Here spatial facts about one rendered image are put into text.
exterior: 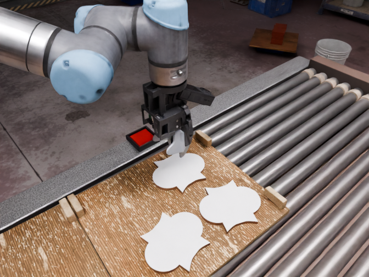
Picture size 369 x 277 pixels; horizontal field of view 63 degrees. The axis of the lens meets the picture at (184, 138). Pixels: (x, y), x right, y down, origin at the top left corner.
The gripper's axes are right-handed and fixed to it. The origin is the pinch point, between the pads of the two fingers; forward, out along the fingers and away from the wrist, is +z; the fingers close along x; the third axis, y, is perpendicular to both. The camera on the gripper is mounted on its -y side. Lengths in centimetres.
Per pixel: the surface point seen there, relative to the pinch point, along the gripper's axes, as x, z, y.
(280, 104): -6, 11, -50
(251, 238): 25.2, 9.0, -1.0
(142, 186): -1.9, 9.0, 10.2
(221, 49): -190, 103, -201
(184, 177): 3.2, 7.9, 0.6
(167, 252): 17.1, 7.9, 15.7
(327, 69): -8, 9, -81
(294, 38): -143, 91, -268
